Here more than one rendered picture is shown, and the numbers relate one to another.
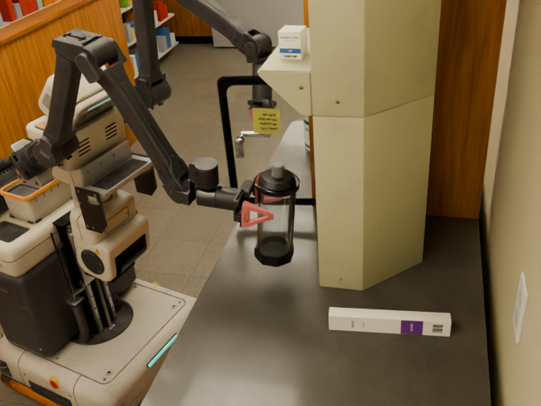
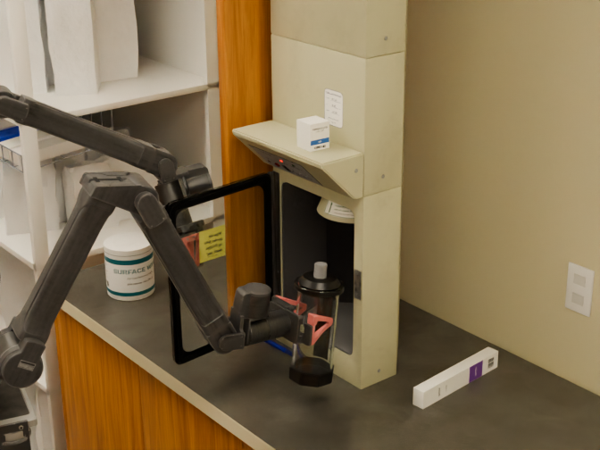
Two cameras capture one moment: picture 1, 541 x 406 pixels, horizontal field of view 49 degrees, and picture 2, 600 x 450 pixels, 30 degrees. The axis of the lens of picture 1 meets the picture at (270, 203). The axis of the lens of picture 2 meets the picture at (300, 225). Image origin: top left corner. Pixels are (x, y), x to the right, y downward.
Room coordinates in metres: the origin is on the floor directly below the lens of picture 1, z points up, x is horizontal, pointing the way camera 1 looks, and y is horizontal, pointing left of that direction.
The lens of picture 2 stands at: (0.03, 1.81, 2.25)
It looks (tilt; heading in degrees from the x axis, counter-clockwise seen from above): 22 degrees down; 304
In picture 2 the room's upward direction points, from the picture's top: straight up
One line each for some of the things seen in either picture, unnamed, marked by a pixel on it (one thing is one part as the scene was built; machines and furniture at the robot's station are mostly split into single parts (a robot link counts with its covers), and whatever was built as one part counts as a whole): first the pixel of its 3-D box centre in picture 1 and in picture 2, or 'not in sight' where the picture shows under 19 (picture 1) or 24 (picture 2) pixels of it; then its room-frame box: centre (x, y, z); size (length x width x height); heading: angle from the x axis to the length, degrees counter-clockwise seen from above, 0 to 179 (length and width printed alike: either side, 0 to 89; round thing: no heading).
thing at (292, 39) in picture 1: (293, 42); (312, 133); (1.29, -0.08, 1.54); 0.05 x 0.05 x 0.06; 69
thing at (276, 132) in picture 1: (277, 143); (222, 268); (1.51, -0.03, 1.19); 0.30 x 0.01 x 0.40; 78
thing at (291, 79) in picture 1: (300, 68); (295, 162); (1.35, -0.10, 1.46); 0.32 x 0.12 x 0.10; 163
